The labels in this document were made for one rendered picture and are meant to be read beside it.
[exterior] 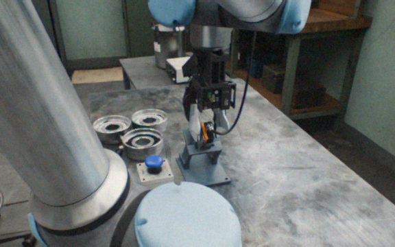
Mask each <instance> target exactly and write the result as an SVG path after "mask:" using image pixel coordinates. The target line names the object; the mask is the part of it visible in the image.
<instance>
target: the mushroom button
mask: <svg viewBox="0 0 395 247"><path fill-rule="evenodd" d="M145 164H146V166H147V167H150V168H151V169H152V170H155V169H157V167H160V166H161V165H162V164H163V159H162V158H161V157H160V156H149V157H147V159H146V160H145Z"/></svg>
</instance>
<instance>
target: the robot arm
mask: <svg viewBox="0 0 395 247"><path fill-rule="evenodd" d="M310 5H311V0H148V6H149V10H150V12H151V13H152V16H153V17H154V18H155V19H156V20H157V21H158V22H159V23H160V24H161V25H164V26H165V27H170V28H173V27H184V26H185V25H187V24H191V44H192V53H193V55H192V56H191V57H190V58H189V59H188V60H187V61H186V62H185V63H184V64H183V65H182V74H183V77H184V78H185V77H189V79H188V82H189V87H185V92H184V95H183V98H182V106H183V109H184V113H185V117H186V119H187V123H188V127H189V131H190V133H191V136H192V137H193V138H194V139H195V141H198V135H199V133H200V123H199V116H200V114H201V113H202V111H203V110H208V109H211V110H212V111H213V113H214V116H213V121H214V126H213V128H214V131H216V132H222V129H225V130H228V129H229V124H228V120H227V118H226V110H229V109H230V106H231V107H232V108H233V109H235V99H236V87H237V84H236V83H235V82H234V81H232V80H231V79H230V78H229V77H228V76H227V75H226V74H225V73H226V61H228V60H229V44H230V33H231V31H232V30H233V28H235V29H241V30H253V31H260V32H271V33H274V34H297V33H299V32H301V31H302V29H303V28H304V26H305V23H306V22H307V17H308V15H309V9H310ZM232 89H233V90H234V95H233V101H232V100H231V97H232ZM0 151H1V153H2V154H3V155H4V156H5V158H6V159H7V160H8V161H9V162H10V164H11V165H12V166H13V168H14V169H15V170H16V171H17V173H18V174H19V175H20V177H21V178H22V179H23V180H24V181H25V182H26V183H27V185H28V186H29V187H30V189H31V192H30V193H29V200H28V202H29V210H30V212H31V213H30V214H29V215H28V220H29V226H30V229H31V231H32V233H33V235H34V237H35V238H36V239H37V240H38V241H39V242H40V243H42V244H43V245H44V246H45V247H242V245H241V228H240V224H239V220H238V217H237V215H236V214H235V212H234V209H233V208H232V207H231V205H230V204H229V203H228V201H227V200H226V199H225V198H223V196H222V195H220V194H219V193H217V192H216V191H214V190H213V189H209V188H208V187H205V186H202V185H198V184H195V183H187V182H181V183H180V185H179V186H177V185H175V184H174V183H168V184H165V185H161V186H159V187H157V188H155V189H150V188H147V187H144V186H142V185H139V184H136V183H135V182H134V181H133V180H132V179H131V177H130V174H129V172H128V169H127V167H126V166H125V163H124V162H123V161H122V159H121V158H120V157H119V155H118V154H116V153H115V152H113V151H112V150H108V149H106V148H103V146H102V144H101V142H100V140H99V138H98V136H97V134H96V132H95V130H94V128H93V126H92V124H91V121H90V119H89V118H88V115H87V114H86V111H85V110H84V107H83V105H82V103H81V101H80V99H79V97H78V96H77V93H76V92H75V89H74V87H73V85H72V83H71V81H70V79H69V77H68V75H67V72H66V70H65V68H64V67H63V65H62V63H61V61H60V58H59V56H58V54H57V52H56V50H55V48H54V46H53V44H52V42H51V40H50V39H49V37H48V35H47V33H46V31H45V29H44V27H43V24H42V22H41V20H40V18H39V16H38V14H37V11H36V9H35V7H34V6H33V4H32V2H31V0H0Z"/></svg>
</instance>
